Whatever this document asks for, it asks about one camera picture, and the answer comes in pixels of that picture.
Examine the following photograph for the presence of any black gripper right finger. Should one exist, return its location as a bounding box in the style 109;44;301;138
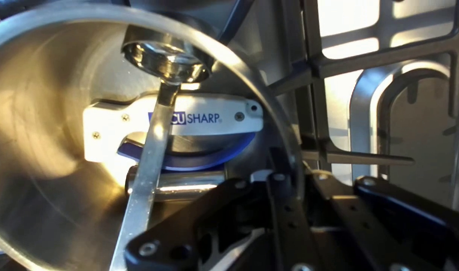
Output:
309;172;459;271

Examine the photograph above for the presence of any stainless steel pot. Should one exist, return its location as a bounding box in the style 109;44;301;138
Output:
0;4;301;271

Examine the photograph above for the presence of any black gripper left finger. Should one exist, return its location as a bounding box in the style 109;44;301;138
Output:
124;148;310;271

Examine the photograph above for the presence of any steel ladle in pot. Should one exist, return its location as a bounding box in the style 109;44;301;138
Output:
110;26;208;271

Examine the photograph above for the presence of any white knife sharpener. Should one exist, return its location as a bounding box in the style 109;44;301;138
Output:
83;95;264;178

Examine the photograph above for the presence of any stainless steel gas stove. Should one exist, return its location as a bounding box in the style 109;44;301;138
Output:
208;0;459;213

